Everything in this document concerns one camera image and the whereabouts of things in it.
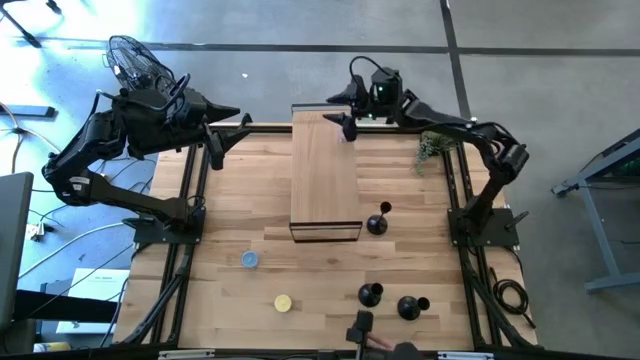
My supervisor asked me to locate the coiled black cable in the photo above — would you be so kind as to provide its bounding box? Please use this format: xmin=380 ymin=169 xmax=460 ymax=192
xmin=492 ymin=267 xmax=537 ymax=330

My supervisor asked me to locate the black candlestick holder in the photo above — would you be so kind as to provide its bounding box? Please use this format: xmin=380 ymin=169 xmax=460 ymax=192
xmin=357 ymin=282 xmax=385 ymax=309
xmin=365 ymin=200 xmax=394 ymax=237
xmin=396 ymin=295 xmax=431 ymax=322

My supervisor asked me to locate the silver metal bracket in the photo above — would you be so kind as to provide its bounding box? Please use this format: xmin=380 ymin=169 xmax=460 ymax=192
xmin=437 ymin=350 xmax=496 ymax=360
xmin=158 ymin=349 xmax=216 ymax=360

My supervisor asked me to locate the white cardboard box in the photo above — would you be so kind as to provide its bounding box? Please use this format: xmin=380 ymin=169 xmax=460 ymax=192
xmin=55 ymin=268 xmax=132 ymax=335

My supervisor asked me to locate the grey metal desk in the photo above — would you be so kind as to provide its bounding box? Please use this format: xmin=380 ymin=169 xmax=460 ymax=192
xmin=549 ymin=127 xmax=640 ymax=295

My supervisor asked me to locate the wooden shelf riser black frame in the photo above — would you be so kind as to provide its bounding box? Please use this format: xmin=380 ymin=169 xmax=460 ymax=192
xmin=288 ymin=102 xmax=364 ymax=245

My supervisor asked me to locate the artificial green potted plant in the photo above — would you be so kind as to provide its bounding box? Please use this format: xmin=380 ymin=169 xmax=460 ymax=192
xmin=413 ymin=130 xmax=459 ymax=176

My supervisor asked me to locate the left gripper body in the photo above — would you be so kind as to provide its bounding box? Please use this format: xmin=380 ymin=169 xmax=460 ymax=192
xmin=119 ymin=74 xmax=226 ymax=171

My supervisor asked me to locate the yellow floor object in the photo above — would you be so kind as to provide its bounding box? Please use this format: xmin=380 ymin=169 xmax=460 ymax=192
xmin=32 ymin=341 xmax=72 ymax=354

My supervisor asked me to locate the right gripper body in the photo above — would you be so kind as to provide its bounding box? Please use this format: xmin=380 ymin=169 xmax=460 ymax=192
xmin=348 ymin=73 xmax=375 ymax=124

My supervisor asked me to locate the grey monitor back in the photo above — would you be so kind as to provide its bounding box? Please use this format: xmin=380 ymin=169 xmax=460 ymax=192
xmin=0 ymin=171 xmax=35 ymax=334

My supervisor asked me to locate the black floor fan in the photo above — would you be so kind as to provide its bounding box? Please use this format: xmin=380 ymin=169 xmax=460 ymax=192
xmin=104 ymin=34 xmax=177 ymax=101

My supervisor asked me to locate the black floor bar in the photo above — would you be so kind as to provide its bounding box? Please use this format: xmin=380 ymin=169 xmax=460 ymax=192
xmin=0 ymin=104 xmax=58 ymax=120

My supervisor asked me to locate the person's hand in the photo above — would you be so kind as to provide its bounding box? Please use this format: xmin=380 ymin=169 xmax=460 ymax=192
xmin=368 ymin=334 xmax=399 ymax=350

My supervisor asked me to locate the black tripod leg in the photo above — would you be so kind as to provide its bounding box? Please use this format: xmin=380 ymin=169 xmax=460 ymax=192
xmin=0 ymin=0 xmax=44 ymax=50

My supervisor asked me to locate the black aluminium table frame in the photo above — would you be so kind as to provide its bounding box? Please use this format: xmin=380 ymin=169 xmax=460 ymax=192
xmin=112 ymin=122 xmax=539 ymax=351

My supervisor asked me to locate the white floor cable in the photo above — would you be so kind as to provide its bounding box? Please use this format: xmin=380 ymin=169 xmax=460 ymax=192
xmin=18 ymin=222 xmax=126 ymax=280

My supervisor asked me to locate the white power adapter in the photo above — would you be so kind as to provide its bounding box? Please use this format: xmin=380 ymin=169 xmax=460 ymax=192
xmin=24 ymin=221 xmax=47 ymax=242

